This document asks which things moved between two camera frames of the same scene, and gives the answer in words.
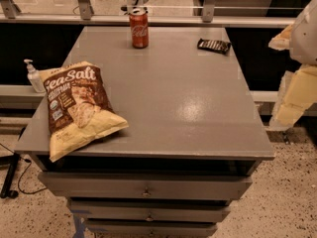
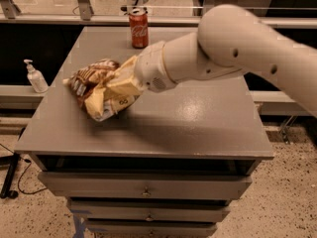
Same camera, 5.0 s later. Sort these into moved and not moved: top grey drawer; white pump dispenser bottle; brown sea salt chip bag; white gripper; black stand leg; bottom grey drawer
Moved: white gripper; brown sea salt chip bag
Not moved: black stand leg; top grey drawer; white pump dispenser bottle; bottom grey drawer
